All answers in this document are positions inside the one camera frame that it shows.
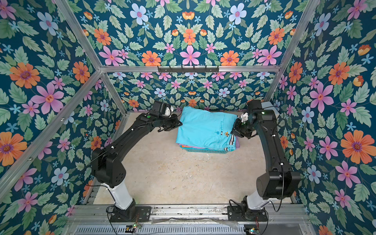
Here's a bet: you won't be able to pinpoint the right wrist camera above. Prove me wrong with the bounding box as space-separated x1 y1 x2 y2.
240 112 249 123

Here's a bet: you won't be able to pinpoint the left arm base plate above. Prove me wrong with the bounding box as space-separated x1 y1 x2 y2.
110 206 151 223

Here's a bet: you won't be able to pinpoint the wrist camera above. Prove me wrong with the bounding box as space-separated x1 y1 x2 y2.
240 112 249 123
149 101 174 117

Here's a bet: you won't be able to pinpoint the teal plastic basket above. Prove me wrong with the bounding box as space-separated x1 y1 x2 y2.
179 145 228 154

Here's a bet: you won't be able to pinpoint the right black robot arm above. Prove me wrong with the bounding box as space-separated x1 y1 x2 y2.
231 100 301 215

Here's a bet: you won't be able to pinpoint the purple pants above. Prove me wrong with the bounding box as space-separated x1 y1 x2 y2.
178 139 240 149

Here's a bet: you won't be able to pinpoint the light grey cube box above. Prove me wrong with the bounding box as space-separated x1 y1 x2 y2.
261 101 280 118

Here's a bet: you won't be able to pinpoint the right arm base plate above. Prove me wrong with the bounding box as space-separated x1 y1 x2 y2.
227 206 268 222

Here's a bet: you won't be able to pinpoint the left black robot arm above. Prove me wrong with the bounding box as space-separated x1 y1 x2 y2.
91 113 182 212

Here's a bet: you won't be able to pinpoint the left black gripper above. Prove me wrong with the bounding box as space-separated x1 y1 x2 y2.
156 113 183 131

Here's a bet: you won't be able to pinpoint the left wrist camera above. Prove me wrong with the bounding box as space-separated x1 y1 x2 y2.
149 101 174 117

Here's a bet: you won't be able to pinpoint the black hook rail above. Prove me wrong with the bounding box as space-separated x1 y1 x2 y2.
157 66 219 73

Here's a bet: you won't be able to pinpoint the teal pants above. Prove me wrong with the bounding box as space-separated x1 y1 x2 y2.
176 107 238 152

